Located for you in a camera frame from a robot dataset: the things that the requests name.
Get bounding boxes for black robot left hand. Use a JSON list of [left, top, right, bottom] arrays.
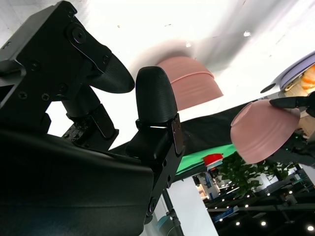
[[269, 91, 315, 116]]

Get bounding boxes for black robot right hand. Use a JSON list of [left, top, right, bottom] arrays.
[[0, 0, 186, 236]]

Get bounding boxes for pink plastic bowl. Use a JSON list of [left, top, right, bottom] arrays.
[[230, 99, 301, 165], [157, 56, 215, 83], [170, 72, 224, 112]]

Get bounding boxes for pale purple round disc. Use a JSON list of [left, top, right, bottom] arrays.
[[280, 50, 315, 87]]

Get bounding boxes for black backdrop cloth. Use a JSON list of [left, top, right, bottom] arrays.
[[178, 97, 275, 162]]

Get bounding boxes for green leafy plant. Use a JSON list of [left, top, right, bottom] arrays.
[[218, 152, 300, 200]]

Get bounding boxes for red round container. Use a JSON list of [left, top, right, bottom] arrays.
[[203, 152, 224, 167]]

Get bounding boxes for green cloth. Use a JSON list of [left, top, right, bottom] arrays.
[[172, 144, 238, 184]]

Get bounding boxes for black stand pole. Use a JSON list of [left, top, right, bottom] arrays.
[[161, 189, 185, 236]]

